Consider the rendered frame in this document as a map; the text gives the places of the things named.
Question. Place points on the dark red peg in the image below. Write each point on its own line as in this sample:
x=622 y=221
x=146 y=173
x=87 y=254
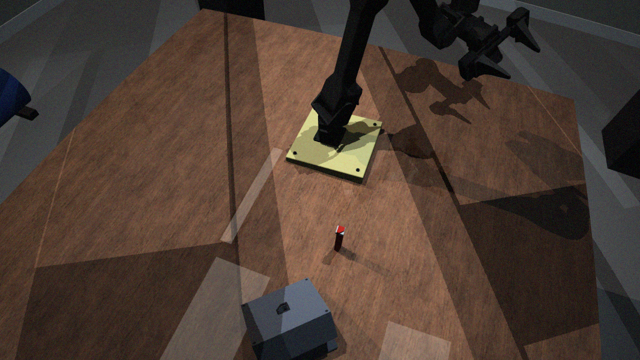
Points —
x=339 y=237

